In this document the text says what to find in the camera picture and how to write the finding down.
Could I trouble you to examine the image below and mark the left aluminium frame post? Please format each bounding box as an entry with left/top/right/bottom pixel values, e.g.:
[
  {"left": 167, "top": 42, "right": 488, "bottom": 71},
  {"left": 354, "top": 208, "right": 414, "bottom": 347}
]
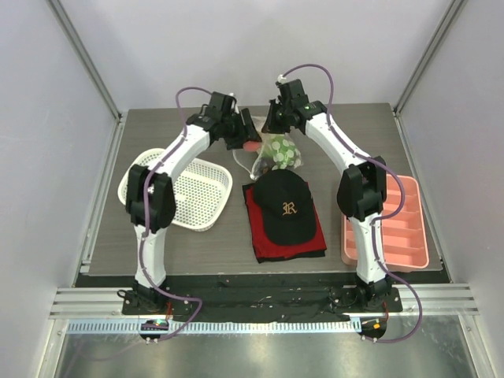
[{"left": 46, "top": 0, "right": 122, "bottom": 122}]

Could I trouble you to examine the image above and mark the black baseball cap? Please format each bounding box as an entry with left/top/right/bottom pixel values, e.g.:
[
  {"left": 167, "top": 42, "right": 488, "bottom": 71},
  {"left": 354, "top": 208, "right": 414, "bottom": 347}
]
[{"left": 253, "top": 169, "right": 317, "bottom": 246}]

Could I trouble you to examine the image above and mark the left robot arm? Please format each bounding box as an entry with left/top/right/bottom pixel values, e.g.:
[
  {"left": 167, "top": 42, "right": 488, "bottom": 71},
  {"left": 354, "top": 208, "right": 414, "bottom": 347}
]
[{"left": 124, "top": 91, "right": 260, "bottom": 314}]

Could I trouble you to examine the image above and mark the right aluminium frame post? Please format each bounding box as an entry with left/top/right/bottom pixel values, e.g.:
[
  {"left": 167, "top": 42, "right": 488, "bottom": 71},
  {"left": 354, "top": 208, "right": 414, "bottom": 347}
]
[{"left": 393, "top": 0, "right": 467, "bottom": 117}]

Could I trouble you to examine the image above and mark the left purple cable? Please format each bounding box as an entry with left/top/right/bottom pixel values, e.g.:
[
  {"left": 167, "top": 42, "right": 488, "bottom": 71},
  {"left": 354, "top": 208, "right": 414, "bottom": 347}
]
[{"left": 74, "top": 85, "right": 216, "bottom": 361}]

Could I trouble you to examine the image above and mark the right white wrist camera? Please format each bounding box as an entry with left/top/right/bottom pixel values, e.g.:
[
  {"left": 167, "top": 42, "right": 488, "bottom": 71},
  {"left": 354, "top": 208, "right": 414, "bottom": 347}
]
[{"left": 276, "top": 74, "right": 287, "bottom": 84}]

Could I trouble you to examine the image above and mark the pink divided organizer tray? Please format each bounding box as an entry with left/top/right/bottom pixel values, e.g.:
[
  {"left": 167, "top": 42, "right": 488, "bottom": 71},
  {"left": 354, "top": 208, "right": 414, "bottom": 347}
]
[{"left": 341, "top": 174, "right": 429, "bottom": 272}]

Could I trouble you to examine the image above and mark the red folded cloth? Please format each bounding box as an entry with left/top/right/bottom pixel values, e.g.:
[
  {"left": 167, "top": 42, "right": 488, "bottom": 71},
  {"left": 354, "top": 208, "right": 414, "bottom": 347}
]
[{"left": 242, "top": 183, "right": 327, "bottom": 264}]

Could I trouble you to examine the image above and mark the aluminium frame post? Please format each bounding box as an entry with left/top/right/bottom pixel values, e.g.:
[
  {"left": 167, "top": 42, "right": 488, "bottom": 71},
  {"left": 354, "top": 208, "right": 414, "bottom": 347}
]
[
  {"left": 393, "top": 0, "right": 467, "bottom": 117},
  {"left": 46, "top": 0, "right": 122, "bottom": 122}
]

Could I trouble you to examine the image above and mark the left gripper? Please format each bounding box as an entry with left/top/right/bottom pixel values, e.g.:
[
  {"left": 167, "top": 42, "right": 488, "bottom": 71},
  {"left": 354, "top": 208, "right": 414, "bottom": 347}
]
[{"left": 220, "top": 109, "right": 260, "bottom": 150}]

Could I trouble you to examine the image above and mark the fake red peach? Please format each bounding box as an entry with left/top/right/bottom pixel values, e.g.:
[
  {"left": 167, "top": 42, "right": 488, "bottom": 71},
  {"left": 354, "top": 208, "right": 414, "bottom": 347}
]
[{"left": 243, "top": 141, "right": 261, "bottom": 152}]

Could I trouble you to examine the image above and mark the aluminium front rail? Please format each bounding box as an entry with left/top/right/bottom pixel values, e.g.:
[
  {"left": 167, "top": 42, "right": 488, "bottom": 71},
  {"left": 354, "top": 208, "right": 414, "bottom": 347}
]
[{"left": 49, "top": 283, "right": 480, "bottom": 319}]

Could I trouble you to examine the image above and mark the white slotted cable duct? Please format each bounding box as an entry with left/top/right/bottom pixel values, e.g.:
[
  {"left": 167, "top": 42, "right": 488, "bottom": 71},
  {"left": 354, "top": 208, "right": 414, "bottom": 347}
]
[{"left": 66, "top": 318, "right": 361, "bottom": 336}]

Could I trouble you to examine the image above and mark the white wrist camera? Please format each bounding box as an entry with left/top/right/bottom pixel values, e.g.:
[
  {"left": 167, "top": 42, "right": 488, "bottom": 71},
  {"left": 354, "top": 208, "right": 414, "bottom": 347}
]
[
  {"left": 276, "top": 74, "right": 287, "bottom": 84},
  {"left": 229, "top": 92, "right": 239, "bottom": 113}
]

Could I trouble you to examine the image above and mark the clear zip top bag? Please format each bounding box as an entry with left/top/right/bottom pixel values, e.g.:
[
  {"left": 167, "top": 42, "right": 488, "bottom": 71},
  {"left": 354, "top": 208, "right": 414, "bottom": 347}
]
[{"left": 232, "top": 117, "right": 304, "bottom": 180}]

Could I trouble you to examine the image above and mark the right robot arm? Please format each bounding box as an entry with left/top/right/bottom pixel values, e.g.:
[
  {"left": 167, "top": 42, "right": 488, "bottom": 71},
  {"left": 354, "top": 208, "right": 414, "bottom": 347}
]
[{"left": 262, "top": 76, "right": 391, "bottom": 311}]

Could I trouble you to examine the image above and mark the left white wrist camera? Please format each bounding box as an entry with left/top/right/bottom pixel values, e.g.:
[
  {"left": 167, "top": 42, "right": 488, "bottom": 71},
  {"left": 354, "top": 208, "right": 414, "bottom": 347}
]
[{"left": 229, "top": 92, "right": 239, "bottom": 113}]

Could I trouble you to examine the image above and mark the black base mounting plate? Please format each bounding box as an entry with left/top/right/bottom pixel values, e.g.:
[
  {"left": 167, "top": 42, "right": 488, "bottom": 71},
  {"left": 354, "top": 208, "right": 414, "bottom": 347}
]
[{"left": 74, "top": 273, "right": 452, "bottom": 322}]

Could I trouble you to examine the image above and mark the white perforated plastic basket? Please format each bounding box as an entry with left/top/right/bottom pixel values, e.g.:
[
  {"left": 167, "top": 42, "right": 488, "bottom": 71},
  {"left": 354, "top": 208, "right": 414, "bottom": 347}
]
[{"left": 117, "top": 147, "right": 234, "bottom": 232}]

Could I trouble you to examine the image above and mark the fake green cabbage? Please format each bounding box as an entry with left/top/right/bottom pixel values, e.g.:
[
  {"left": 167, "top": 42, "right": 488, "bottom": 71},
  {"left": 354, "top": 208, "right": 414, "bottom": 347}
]
[{"left": 260, "top": 134, "right": 303, "bottom": 170}]

